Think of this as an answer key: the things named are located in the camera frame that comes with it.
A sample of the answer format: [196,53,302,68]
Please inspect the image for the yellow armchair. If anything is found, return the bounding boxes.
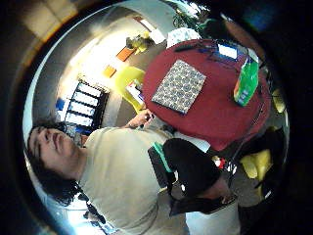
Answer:
[240,148,274,180]

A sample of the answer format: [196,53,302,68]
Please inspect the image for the green snack packet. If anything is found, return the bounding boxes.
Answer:
[233,56,260,108]

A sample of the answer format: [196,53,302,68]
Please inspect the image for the the person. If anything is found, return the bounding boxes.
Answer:
[24,119,211,235]

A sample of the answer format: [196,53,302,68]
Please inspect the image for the white container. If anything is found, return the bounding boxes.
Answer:
[185,199,242,235]

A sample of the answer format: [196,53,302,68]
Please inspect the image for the orange wall panel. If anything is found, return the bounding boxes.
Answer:
[103,64,117,79]
[115,46,137,63]

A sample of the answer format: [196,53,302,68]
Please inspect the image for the white patterned chair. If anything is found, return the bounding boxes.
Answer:
[165,26,201,49]

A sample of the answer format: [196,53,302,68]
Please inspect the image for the green potted plant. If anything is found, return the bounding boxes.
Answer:
[171,6,209,31]

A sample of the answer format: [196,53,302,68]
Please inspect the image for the black flat case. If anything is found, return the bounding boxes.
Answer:
[173,43,196,53]

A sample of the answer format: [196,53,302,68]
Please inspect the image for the papers with white cover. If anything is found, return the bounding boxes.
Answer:
[125,79,146,106]

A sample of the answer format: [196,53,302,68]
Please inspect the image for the red and white small object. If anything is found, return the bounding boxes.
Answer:
[213,156,228,170]

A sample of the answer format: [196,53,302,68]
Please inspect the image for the laptop with bright screen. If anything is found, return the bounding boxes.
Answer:
[215,40,240,63]

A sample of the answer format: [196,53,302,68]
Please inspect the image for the yellow green soft toy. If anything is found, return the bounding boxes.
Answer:
[126,31,156,55]

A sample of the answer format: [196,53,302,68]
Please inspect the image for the yellow plastic chair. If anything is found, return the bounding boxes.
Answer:
[113,66,147,114]

